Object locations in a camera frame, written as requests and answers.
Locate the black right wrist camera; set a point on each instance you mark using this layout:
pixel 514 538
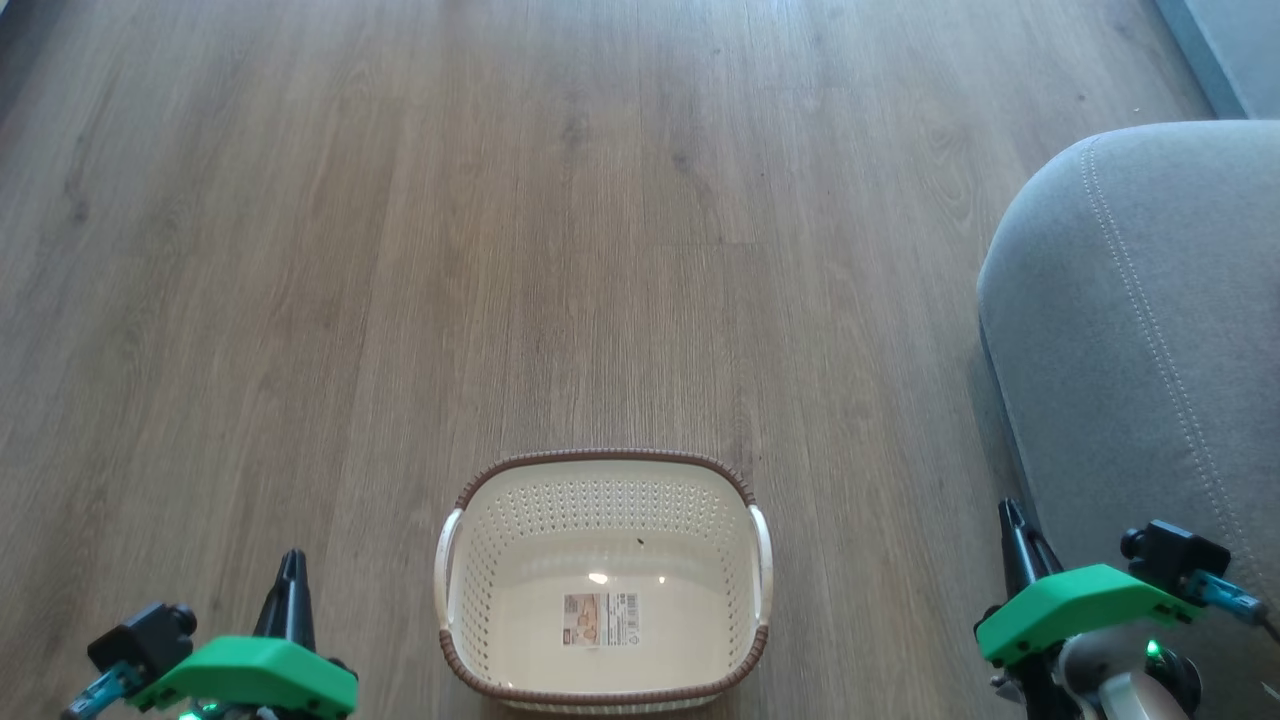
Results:
pixel 1170 555

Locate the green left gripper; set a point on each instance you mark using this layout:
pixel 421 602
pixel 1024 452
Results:
pixel 250 675

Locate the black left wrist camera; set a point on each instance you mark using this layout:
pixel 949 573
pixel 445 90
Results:
pixel 140 640

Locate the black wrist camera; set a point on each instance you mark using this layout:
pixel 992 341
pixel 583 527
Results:
pixel 1170 555
pixel 140 640

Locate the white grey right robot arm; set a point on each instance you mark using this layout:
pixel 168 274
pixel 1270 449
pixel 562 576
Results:
pixel 1130 695

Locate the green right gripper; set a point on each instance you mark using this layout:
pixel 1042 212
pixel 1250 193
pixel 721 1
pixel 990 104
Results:
pixel 1070 605

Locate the cream laundry basket brown rim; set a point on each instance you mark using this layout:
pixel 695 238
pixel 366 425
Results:
pixel 600 520

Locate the printed paper label sticker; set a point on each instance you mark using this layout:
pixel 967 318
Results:
pixel 600 618

